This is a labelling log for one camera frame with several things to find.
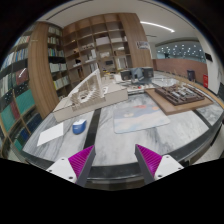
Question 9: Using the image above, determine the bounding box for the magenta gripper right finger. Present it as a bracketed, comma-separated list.
[135, 144, 183, 184]

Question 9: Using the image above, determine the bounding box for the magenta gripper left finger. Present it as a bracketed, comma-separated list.
[47, 145, 96, 187]

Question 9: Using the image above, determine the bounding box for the blue computer mouse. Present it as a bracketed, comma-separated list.
[72, 119, 87, 134]

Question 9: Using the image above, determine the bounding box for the white paper sheet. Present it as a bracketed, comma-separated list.
[37, 123, 64, 146]

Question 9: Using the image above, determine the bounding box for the brown architectural model board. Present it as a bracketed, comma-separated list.
[146, 84, 213, 115]

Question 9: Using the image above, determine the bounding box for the dark side bookshelf with books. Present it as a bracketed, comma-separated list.
[0, 24, 42, 158]

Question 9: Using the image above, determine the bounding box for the white architectural model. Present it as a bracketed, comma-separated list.
[53, 69, 128, 122]

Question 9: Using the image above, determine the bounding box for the grey building model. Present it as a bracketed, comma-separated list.
[120, 67, 154, 84]

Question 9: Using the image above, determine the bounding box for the wooden bookshelf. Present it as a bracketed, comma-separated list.
[28, 13, 153, 117]

